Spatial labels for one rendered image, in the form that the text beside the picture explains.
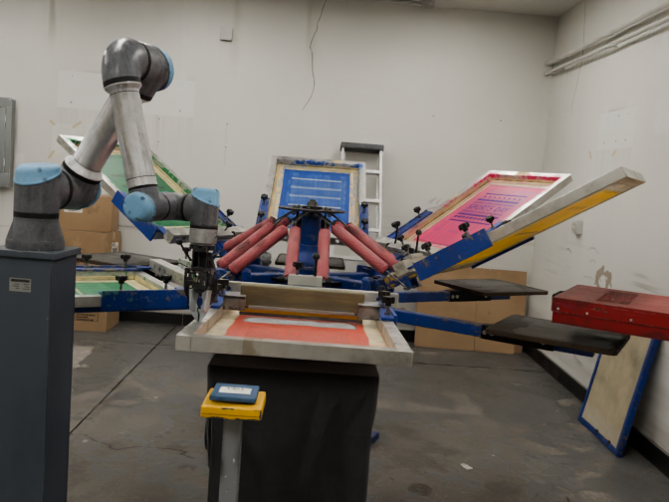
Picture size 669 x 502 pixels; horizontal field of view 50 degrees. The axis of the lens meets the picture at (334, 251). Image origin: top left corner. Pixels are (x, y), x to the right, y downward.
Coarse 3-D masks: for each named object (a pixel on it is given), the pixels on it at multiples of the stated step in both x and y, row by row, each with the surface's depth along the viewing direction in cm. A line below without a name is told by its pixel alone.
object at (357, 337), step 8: (304, 320) 236; (312, 320) 237; (304, 328) 220; (312, 328) 221; (320, 328) 222; (328, 328) 223; (336, 328) 225; (360, 328) 228; (352, 336) 212; (360, 336) 213; (352, 344) 199; (360, 344) 200; (368, 344) 201
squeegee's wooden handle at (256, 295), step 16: (256, 288) 233; (272, 288) 233; (288, 288) 233; (256, 304) 233; (272, 304) 233; (288, 304) 233; (304, 304) 233; (320, 304) 233; (336, 304) 234; (352, 304) 234
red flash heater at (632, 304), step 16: (576, 288) 272; (592, 288) 276; (560, 304) 244; (576, 304) 241; (592, 304) 239; (608, 304) 238; (624, 304) 240; (640, 304) 243; (656, 304) 246; (560, 320) 244; (576, 320) 242; (592, 320) 239; (608, 320) 237; (624, 320) 234; (640, 320) 232; (656, 320) 230; (640, 336) 232; (656, 336) 230
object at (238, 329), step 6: (240, 318) 230; (270, 318) 235; (276, 318) 236; (282, 318) 237; (288, 318) 238; (234, 324) 218; (240, 324) 218; (246, 324) 219; (252, 324) 220; (258, 324) 221; (264, 324) 222; (270, 324) 223; (276, 324) 224; (228, 330) 206; (234, 330) 207; (240, 330) 208; (246, 330) 209; (234, 336) 198; (240, 336) 198
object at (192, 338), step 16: (208, 320) 202; (176, 336) 174; (192, 336) 174; (208, 336) 176; (224, 336) 177; (384, 336) 210; (400, 336) 198; (208, 352) 175; (224, 352) 175; (240, 352) 175; (256, 352) 175; (272, 352) 175; (288, 352) 175; (304, 352) 175; (320, 352) 175; (336, 352) 175; (352, 352) 175; (368, 352) 175; (384, 352) 175; (400, 352) 175
